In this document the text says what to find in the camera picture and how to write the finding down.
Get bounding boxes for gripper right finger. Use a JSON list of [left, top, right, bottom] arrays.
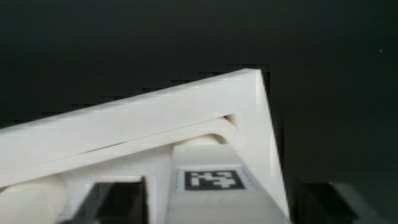
[[291, 182, 385, 224]]

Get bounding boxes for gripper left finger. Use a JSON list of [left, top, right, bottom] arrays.
[[62, 178, 149, 224]]

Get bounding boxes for white desk leg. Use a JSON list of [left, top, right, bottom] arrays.
[[165, 135, 291, 224], [0, 175, 67, 224]]

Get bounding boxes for white desk tabletop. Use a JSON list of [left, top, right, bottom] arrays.
[[0, 118, 236, 224]]

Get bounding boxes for white U-shaped fence frame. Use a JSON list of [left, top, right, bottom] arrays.
[[0, 69, 289, 218]]

